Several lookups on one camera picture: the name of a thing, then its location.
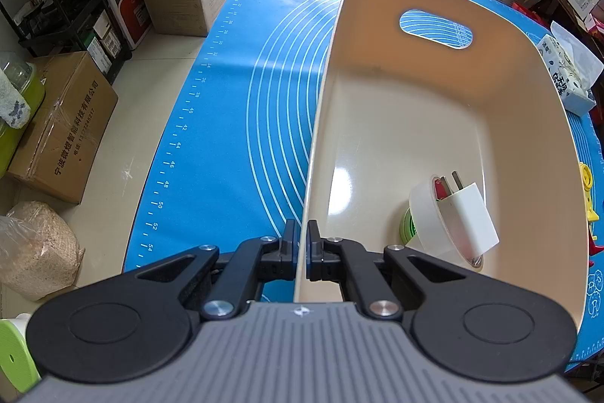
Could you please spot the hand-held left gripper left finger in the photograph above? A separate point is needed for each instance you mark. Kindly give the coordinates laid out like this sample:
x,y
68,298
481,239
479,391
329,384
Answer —
x,y
292,252

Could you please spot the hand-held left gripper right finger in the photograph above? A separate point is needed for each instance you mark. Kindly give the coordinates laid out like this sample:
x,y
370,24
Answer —
x,y
311,252

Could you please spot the white tape roll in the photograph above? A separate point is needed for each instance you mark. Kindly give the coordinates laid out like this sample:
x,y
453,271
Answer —
x,y
424,216

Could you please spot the beige plastic basket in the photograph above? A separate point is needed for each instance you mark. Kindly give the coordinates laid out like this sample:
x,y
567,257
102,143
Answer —
x,y
401,124

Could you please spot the large white charger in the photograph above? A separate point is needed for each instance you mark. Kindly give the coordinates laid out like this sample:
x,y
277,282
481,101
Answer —
x,y
467,219

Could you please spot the blue silicone mat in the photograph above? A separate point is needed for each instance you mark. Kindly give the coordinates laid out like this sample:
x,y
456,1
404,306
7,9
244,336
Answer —
x,y
264,110

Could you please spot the clear bag of grain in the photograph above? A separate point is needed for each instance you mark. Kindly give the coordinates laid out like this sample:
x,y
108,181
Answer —
x,y
42,252

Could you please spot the taped cardboard box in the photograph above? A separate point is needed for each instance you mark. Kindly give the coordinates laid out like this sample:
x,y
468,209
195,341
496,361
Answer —
x,y
61,129

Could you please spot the yellow plastic toy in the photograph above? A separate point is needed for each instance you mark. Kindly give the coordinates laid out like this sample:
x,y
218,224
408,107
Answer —
x,y
586,181

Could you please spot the red figure toy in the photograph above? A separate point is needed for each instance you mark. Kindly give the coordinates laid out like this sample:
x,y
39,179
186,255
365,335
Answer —
x,y
598,248

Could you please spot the green plastic stool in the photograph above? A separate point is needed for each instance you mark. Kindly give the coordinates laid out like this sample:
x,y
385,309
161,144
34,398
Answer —
x,y
14,360

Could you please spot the green plastic container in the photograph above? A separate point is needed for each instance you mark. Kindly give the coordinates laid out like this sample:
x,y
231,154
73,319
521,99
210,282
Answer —
x,y
14,134

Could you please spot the tissue box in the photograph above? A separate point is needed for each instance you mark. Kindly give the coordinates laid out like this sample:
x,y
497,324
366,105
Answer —
x,y
561,72

